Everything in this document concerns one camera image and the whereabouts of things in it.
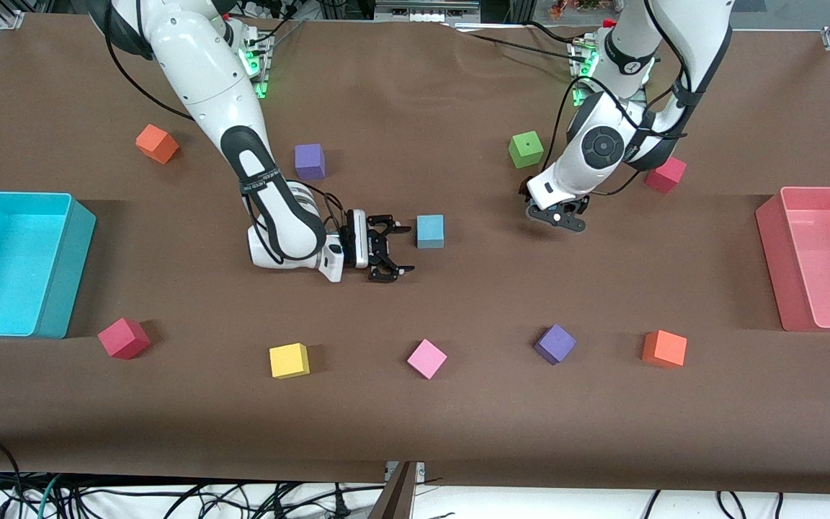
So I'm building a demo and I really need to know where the grey power strip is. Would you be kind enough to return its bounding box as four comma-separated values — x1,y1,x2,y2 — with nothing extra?
375,0,481,22

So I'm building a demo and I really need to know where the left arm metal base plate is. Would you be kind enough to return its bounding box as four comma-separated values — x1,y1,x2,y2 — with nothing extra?
570,40,651,110

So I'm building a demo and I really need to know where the metal clamp bracket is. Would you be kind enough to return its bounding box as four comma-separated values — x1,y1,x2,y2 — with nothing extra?
385,461,427,482

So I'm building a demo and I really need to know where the brown table cloth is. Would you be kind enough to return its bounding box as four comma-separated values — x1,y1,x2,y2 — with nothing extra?
0,13,830,495

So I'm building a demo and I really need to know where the black cable on cloth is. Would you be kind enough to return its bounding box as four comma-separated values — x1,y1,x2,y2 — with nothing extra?
451,29,589,62
525,19,585,45

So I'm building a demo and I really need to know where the cyan plastic bin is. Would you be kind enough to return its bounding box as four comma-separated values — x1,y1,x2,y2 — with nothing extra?
0,191,97,340

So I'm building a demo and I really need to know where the yellow foam block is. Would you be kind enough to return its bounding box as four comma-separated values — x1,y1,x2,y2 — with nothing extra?
269,342,311,380

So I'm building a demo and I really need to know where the green foam block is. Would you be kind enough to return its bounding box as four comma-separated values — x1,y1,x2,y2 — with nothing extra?
508,130,545,170

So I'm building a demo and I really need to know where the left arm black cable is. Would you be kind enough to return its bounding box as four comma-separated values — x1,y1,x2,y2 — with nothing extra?
543,0,697,197

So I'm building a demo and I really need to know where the pink foam block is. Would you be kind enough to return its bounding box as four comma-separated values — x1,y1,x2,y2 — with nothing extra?
406,338,449,381

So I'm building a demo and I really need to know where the teal floor cable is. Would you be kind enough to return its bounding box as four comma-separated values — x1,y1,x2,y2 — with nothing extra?
35,474,64,519

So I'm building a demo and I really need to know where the red foam block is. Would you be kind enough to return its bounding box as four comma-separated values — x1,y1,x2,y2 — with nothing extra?
644,156,687,194
97,317,151,360

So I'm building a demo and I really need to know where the orange foam block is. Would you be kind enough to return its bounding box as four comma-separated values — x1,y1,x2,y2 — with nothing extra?
641,329,688,369
135,123,180,165

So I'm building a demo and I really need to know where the pink plastic bin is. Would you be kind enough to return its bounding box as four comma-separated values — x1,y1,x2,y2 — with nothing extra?
755,186,830,332

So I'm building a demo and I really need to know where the light blue foam block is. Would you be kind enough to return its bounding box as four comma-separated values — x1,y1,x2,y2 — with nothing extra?
416,214,445,250

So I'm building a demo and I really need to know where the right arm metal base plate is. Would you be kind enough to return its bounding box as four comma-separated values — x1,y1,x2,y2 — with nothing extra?
242,29,276,100

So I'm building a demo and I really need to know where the purple foam block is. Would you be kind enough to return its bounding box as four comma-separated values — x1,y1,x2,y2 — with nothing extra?
294,143,326,181
533,323,577,366

